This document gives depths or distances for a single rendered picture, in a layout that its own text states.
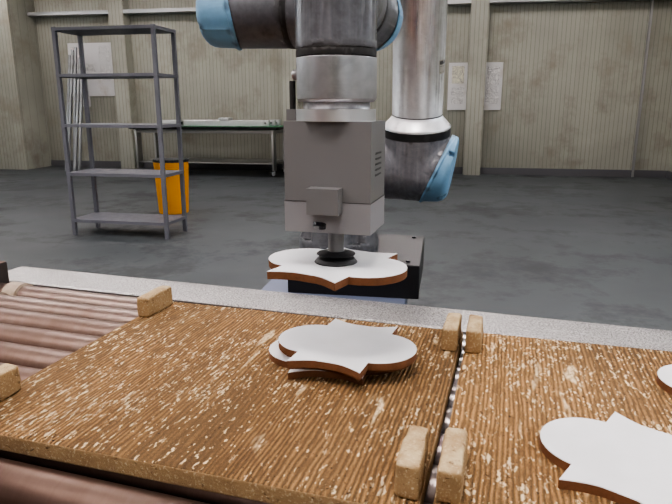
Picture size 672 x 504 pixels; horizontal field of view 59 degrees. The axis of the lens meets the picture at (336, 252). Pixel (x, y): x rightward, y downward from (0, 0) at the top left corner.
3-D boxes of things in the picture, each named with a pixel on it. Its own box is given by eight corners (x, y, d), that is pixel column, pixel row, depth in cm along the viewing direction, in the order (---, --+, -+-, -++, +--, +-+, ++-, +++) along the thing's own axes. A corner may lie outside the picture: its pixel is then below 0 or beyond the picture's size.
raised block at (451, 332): (446, 332, 72) (447, 310, 71) (461, 334, 72) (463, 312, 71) (440, 351, 67) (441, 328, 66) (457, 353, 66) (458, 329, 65)
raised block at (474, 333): (467, 334, 72) (468, 312, 71) (483, 335, 71) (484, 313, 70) (463, 353, 66) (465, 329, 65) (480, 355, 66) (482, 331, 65)
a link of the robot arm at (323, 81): (366, 54, 51) (277, 56, 53) (366, 109, 52) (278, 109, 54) (384, 60, 58) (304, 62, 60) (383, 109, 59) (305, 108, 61)
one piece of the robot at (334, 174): (263, 78, 52) (268, 261, 55) (365, 76, 49) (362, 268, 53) (301, 82, 61) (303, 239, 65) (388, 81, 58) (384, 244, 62)
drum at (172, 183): (183, 215, 674) (180, 160, 660) (150, 214, 682) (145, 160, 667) (197, 210, 712) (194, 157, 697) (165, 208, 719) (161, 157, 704)
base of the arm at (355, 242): (313, 237, 123) (314, 189, 121) (385, 243, 119) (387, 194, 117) (287, 254, 109) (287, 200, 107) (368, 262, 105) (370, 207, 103)
